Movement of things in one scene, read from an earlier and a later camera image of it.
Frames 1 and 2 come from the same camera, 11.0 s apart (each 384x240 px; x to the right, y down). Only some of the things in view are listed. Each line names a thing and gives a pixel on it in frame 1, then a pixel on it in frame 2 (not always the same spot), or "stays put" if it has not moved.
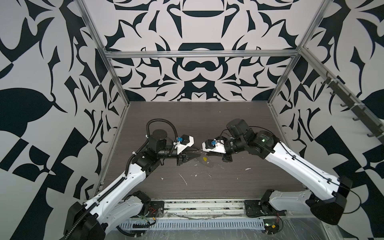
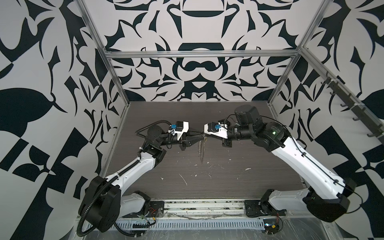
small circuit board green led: x=271 y=225 stays put
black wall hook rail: x=363 y=114 stays put
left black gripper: x=185 y=156 to x=187 y=141
